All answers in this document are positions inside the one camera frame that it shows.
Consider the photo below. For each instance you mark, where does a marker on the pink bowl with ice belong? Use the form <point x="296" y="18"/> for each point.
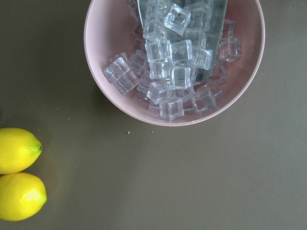
<point x="108" y="31"/>

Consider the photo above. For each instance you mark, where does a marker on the yellow lemon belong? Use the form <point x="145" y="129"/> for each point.
<point x="19" y="149"/>
<point x="21" y="196"/>

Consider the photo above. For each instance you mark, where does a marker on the yellow lemon upper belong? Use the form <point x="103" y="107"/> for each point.
<point x="19" y="149"/>

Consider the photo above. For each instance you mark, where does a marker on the yellow lemon lower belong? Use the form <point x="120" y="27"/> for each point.
<point x="21" y="196"/>

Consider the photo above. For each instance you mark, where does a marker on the metal ice scoop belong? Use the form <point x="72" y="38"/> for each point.
<point x="188" y="31"/>

